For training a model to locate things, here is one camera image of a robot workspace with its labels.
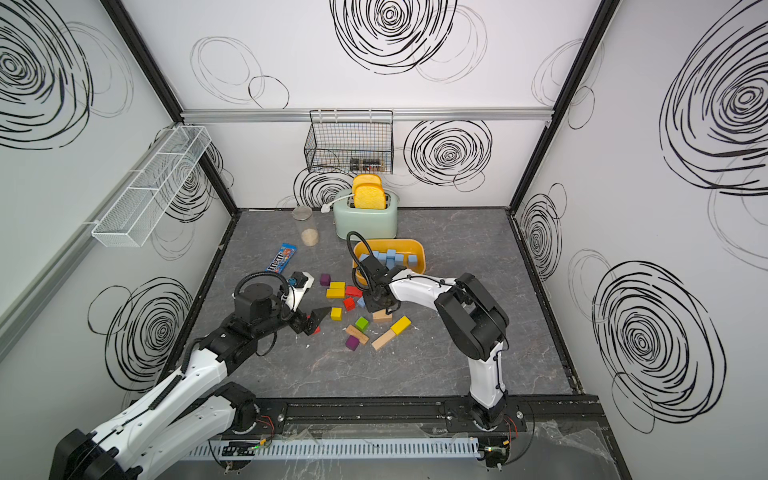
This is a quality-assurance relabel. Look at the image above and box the natural wood block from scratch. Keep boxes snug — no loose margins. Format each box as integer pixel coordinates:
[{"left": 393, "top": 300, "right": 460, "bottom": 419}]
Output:
[{"left": 373, "top": 310, "right": 392, "bottom": 323}]

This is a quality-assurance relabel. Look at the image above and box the mint green toaster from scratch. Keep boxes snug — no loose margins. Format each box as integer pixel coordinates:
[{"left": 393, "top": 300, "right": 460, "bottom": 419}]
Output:
[{"left": 332, "top": 188, "right": 399, "bottom": 240}]

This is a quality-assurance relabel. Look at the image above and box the black wire wall basket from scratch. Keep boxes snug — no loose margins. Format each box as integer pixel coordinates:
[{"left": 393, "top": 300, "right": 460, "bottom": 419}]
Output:
[{"left": 303, "top": 109, "right": 395, "bottom": 174}]

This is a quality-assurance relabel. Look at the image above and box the yellow toast slice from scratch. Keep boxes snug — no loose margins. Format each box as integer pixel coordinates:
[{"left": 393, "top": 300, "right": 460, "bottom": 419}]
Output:
[
  {"left": 352, "top": 174, "right": 382, "bottom": 193},
  {"left": 353, "top": 183, "right": 387, "bottom": 210}
]

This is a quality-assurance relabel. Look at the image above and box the long yellow block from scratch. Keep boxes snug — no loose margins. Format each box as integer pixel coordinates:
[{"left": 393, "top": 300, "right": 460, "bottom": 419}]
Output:
[{"left": 390, "top": 316, "right": 412, "bottom": 336}]

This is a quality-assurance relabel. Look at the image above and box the long red block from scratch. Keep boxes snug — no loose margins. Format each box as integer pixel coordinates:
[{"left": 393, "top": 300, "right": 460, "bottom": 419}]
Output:
[{"left": 345, "top": 286, "right": 363, "bottom": 298}]

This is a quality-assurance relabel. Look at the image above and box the yellow toast slice front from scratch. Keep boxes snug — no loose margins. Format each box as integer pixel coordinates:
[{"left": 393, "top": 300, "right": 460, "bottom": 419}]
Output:
[{"left": 353, "top": 183, "right": 387, "bottom": 210}]

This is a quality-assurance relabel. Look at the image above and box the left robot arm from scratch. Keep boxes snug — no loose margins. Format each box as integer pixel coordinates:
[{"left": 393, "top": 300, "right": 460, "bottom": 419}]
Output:
[{"left": 49, "top": 272, "right": 329, "bottom": 479}]

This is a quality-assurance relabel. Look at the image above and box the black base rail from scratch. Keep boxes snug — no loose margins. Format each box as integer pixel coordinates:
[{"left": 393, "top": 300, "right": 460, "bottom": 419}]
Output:
[{"left": 255, "top": 395, "right": 604, "bottom": 433}]

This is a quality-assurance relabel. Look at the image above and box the yellow toast slice back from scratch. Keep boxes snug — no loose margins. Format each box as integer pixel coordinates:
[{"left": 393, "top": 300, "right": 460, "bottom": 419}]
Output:
[{"left": 352, "top": 174, "right": 382, "bottom": 193}]

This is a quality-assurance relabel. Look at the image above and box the purple cube bottom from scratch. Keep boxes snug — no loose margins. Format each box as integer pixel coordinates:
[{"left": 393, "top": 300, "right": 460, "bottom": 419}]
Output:
[{"left": 345, "top": 336, "right": 360, "bottom": 351}]

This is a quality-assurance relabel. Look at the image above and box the yellow bar block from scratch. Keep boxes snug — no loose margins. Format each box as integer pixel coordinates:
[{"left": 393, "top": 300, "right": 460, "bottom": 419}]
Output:
[{"left": 326, "top": 288, "right": 346, "bottom": 299}]

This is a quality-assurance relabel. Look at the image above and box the long natural wood plank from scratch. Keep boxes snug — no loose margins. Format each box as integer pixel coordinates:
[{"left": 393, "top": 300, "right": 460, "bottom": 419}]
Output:
[{"left": 372, "top": 329, "right": 397, "bottom": 351}]

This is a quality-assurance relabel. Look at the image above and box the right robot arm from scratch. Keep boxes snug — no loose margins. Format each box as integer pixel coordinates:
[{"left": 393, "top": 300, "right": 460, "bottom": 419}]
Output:
[{"left": 353, "top": 256, "right": 509, "bottom": 431}]

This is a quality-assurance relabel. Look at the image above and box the yellow plastic tub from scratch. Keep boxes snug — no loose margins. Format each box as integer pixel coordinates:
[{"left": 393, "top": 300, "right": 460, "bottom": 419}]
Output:
[{"left": 350, "top": 237, "right": 426, "bottom": 274}]

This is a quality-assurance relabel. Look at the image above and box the white slotted cable duct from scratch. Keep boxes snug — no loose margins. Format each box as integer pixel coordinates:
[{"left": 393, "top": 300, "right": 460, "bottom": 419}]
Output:
[{"left": 183, "top": 437, "right": 482, "bottom": 462}]

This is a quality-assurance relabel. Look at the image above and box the blue candy bag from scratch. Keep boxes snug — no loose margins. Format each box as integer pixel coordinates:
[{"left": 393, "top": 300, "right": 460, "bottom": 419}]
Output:
[{"left": 265, "top": 243, "right": 297, "bottom": 274}]

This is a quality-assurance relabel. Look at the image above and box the thin wood plank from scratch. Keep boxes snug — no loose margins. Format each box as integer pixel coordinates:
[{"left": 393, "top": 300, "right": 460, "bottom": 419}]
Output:
[{"left": 346, "top": 325, "right": 369, "bottom": 345}]

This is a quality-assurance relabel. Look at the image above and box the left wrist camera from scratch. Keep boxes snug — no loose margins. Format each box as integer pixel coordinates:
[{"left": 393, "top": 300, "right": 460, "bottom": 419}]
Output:
[{"left": 283, "top": 271, "right": 315, "bottom": 311}]

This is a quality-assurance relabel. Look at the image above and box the white wire wall shelf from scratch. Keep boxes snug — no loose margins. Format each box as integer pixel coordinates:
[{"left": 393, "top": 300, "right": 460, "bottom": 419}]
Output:
[{"left": 91, "top": 125, "right": 212, "bottom": 247}]

